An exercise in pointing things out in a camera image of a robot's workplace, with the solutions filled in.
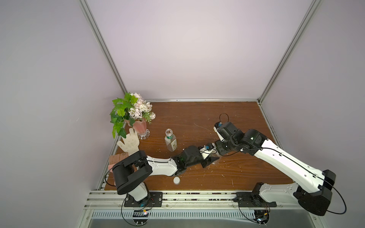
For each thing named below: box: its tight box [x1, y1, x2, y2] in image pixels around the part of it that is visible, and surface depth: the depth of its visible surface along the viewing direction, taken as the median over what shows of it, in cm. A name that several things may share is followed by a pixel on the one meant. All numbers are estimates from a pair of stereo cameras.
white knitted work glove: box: [116, 127, 140, 156], surface depth 97 cm
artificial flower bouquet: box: [109, 92, 156, 140], surface depth 77 cm
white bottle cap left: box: [173, 176, 181, 185], surface depth 81 cm
